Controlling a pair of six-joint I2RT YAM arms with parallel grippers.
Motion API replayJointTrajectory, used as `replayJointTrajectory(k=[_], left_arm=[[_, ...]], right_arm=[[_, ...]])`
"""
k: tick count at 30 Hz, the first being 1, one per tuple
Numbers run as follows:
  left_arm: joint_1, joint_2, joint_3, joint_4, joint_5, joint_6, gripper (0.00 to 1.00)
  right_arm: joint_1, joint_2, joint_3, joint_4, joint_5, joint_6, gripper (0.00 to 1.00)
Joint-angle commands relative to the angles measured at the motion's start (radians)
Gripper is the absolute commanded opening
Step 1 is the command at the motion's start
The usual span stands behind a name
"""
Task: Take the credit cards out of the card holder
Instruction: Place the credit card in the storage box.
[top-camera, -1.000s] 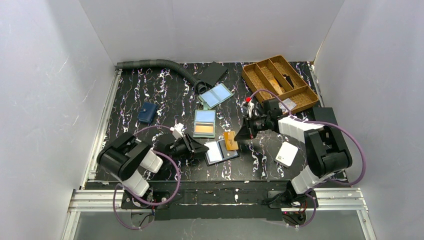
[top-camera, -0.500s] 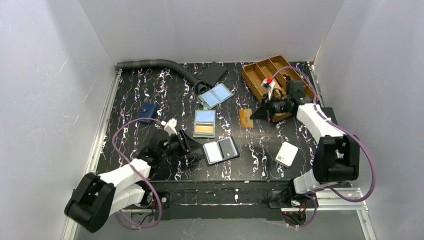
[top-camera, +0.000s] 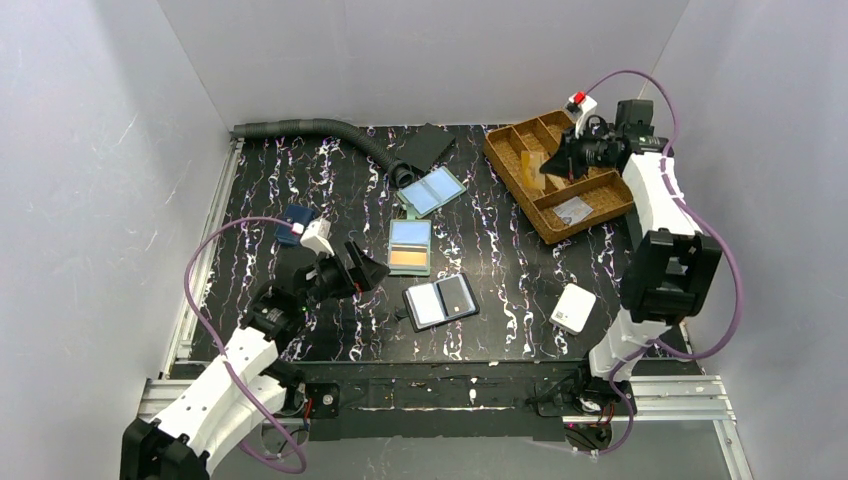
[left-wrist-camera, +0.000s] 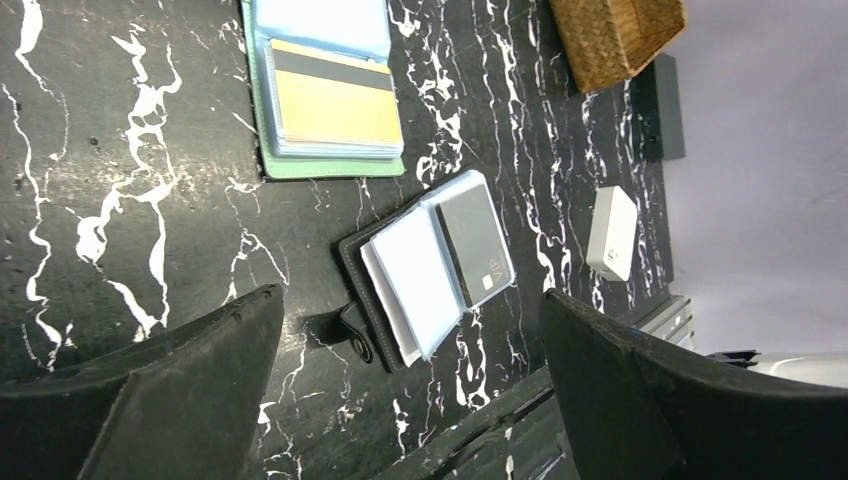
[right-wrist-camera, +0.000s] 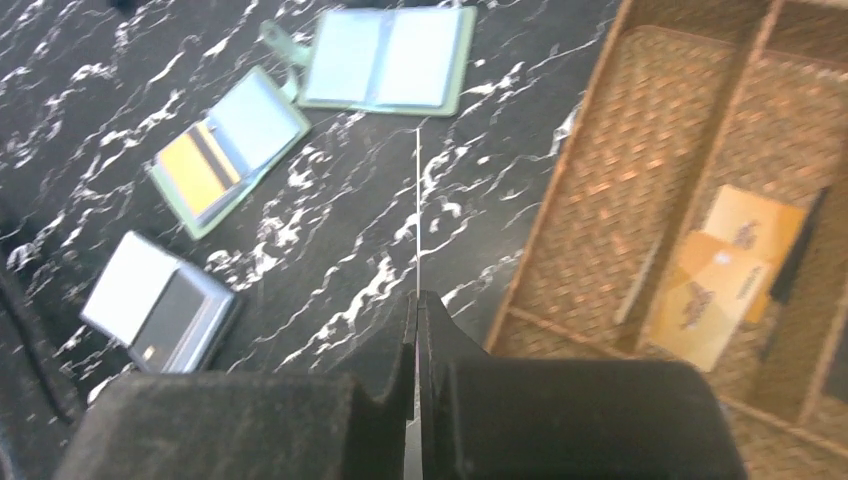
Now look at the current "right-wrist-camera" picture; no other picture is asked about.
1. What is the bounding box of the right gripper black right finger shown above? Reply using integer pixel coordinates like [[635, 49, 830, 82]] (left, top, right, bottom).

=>
[[418, 291, 747, 479]]

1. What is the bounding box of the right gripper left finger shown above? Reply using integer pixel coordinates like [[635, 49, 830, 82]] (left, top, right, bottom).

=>
[[56, 294, 417, 479]]

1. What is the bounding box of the black VIP card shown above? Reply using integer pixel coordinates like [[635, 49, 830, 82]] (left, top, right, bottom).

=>
[[129, 272, 207, 373]]

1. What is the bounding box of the black card holder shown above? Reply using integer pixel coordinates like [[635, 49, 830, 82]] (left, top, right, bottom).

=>
[[80, 231, 241, 374]]

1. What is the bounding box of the green card holder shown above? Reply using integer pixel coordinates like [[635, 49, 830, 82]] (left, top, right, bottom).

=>
[[260, 4, 477, 117], [148, 67, 311, 240]]

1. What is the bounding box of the grey card edge-on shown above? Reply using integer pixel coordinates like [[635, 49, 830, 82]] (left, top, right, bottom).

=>
[[415, 126, 422, 301]]

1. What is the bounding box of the orange card in tray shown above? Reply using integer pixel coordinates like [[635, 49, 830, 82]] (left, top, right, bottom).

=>
[[647, 231, 772, 372], [701, 185, 807, 266]]

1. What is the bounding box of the wicker divided tray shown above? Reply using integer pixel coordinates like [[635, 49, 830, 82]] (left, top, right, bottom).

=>
[[484, 1, 847, 479]]

